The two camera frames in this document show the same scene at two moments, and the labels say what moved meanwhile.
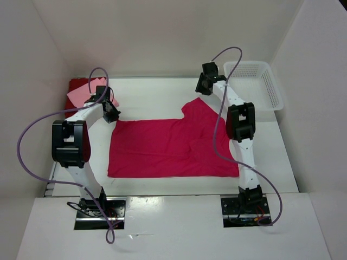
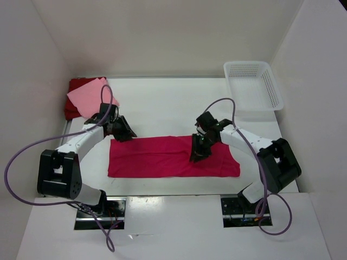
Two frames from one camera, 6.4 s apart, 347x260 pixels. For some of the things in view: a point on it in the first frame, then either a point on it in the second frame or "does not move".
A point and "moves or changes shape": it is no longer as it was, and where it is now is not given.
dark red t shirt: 75,84 does not move
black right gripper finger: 204,90 -> 204,151
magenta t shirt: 171,148 moves or changes shape
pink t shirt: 79,97 does not move
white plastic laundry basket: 254,82 does not move
